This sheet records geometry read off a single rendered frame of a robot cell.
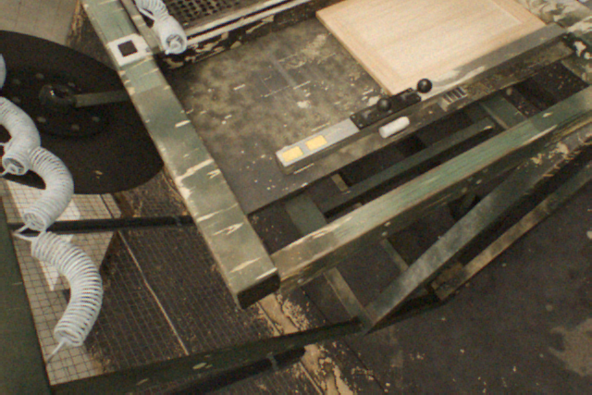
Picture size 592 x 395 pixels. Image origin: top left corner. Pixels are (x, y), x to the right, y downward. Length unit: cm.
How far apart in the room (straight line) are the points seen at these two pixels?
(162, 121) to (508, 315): 201
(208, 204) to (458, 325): 198
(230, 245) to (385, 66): 72
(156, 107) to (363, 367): 234
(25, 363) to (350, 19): 123
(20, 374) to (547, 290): 218
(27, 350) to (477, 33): 141
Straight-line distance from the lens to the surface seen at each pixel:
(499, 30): 163
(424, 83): 120
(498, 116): 145
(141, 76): 133
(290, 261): 102
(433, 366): 292
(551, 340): 264
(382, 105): 113
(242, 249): 98
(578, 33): 165
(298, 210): 117
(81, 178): 154
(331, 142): 119
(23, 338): 112
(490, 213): 178
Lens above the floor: 246
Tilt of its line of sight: 47 degrees down
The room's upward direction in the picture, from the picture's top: 88 degrees counter-clockwise
